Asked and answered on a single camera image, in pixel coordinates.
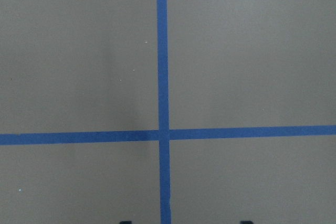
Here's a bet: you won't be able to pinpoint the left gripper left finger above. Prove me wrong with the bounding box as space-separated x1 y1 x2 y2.
119 220 131 224

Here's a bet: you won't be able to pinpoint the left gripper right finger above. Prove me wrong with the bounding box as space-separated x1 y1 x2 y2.
240 220 254 224

